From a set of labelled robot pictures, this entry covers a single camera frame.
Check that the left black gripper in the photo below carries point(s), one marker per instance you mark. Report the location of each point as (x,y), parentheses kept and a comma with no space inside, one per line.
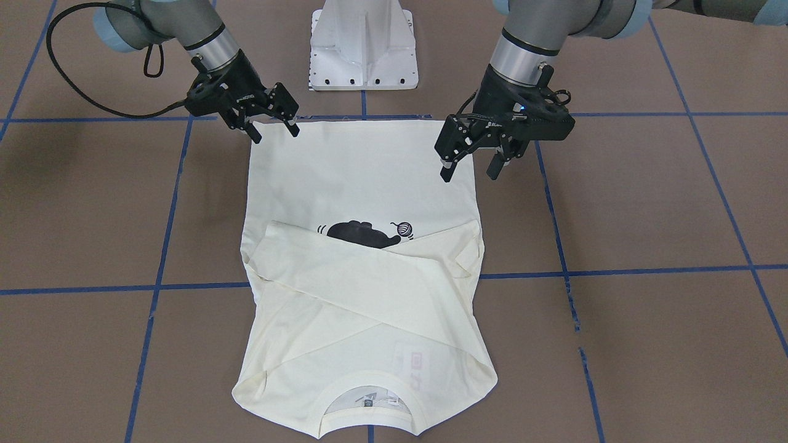
(497,92)

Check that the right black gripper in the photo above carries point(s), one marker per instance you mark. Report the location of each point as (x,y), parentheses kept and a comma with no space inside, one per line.
(232,81)

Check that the cream long-sleeve cat shirt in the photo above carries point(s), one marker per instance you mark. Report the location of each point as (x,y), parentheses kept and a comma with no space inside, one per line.
(363,265)

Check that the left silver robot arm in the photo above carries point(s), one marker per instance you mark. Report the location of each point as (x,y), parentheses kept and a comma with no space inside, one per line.
(535,31)

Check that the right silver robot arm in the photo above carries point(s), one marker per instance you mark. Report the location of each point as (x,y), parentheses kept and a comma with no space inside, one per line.
(127,26)

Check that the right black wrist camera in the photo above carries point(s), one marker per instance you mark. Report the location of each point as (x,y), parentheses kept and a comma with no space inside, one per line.
(206,96)

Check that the white camera mast base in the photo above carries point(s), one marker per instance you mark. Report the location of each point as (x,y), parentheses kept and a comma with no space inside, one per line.
(362,45)

